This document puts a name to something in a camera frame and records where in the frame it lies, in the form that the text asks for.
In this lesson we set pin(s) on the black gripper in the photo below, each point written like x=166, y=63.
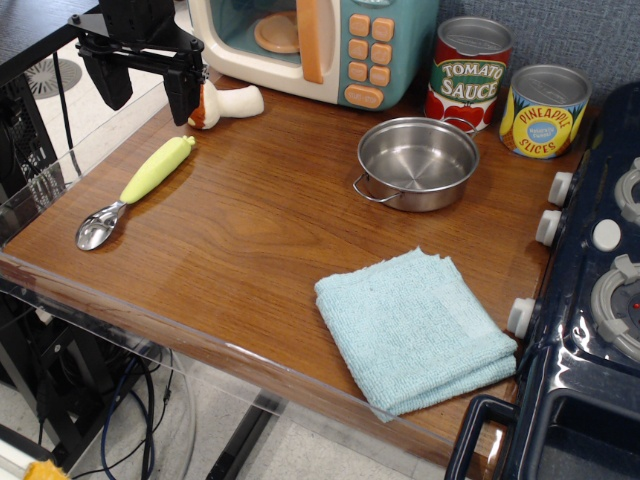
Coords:
x=141, y=34

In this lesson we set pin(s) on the light blue towel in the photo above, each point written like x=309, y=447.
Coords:
x=412, y=333

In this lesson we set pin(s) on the white brown plush toy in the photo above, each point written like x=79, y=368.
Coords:
x=215, y=104

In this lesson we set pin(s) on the toy microwave teal cream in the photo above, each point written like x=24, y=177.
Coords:
x=360, y=54

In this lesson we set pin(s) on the small steel pot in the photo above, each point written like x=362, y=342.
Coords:
x=416, y=164

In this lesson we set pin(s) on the tomato sauce can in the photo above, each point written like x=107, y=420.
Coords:
x=469, y=64

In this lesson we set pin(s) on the pineapple slices can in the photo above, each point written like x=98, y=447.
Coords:
x=544, y=110

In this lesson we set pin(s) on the yellow sponge corner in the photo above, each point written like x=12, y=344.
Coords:
x=44, y=470

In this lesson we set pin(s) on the white stove knob top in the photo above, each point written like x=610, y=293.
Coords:
x=559, y=188

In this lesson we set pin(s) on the white stove knob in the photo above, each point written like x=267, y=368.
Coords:
x=547, y=227
x=520, y=316
x=559, y=188

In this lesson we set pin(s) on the white stove knob middle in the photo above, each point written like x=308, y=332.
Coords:
x=547, y=227

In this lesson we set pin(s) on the white stove knob bottom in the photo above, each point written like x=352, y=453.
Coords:
x=520, y=316

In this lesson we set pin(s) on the dark blue toy stove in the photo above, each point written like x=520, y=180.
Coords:
x=576, y=414

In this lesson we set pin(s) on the spoon with green handle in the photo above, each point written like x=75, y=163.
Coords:
x=97, y=227

